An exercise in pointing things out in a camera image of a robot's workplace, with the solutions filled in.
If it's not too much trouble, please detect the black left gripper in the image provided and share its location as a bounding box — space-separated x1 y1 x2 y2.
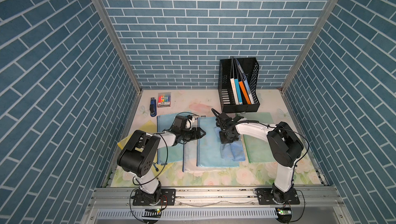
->
179 127 206 142

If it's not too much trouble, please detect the light blue cleaning cloth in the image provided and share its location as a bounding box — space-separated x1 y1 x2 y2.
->
213 127 245 164

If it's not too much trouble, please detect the green mesh document bag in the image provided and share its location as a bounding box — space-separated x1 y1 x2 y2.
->
238 112 276 163

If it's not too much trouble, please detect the clear grey document bag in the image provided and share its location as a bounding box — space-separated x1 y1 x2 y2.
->
183 118 225 172

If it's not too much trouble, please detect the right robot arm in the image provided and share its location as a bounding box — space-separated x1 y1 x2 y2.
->
211 109 304 194

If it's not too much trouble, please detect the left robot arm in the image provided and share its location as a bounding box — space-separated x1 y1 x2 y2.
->
117 114 206 196

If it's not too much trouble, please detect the blue mesh document bag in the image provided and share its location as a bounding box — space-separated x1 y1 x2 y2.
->
157 114 186 165

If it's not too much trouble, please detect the yellow mesh document bag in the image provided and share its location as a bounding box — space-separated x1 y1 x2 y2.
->
117 130 175 178

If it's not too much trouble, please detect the white book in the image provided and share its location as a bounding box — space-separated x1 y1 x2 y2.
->
230 78 239 105

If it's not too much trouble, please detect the orange book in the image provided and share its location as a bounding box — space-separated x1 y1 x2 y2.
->
239 81 252 104

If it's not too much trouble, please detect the teal book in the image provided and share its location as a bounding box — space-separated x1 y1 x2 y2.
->
235 78 243 104

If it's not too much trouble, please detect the blue folder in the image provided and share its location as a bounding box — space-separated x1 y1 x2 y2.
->
234 59 255 104

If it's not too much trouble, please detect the box of coloured markers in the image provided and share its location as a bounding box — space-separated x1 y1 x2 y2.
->
157 92 171 108

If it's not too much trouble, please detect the blue black stapler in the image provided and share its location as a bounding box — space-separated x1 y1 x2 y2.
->
150 97 157 117

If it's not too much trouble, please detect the black mesh file holder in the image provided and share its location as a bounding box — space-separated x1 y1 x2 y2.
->
218 58 259 113

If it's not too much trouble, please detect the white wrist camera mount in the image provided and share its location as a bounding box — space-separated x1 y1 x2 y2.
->
186 115 195 128

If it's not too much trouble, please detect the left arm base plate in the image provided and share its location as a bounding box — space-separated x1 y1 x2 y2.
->
131 189 176 206

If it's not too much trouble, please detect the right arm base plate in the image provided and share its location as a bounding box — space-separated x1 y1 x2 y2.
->
254 188 300 205

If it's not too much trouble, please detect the aluminium front rail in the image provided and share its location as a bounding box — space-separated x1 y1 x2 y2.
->
82 185 353 224

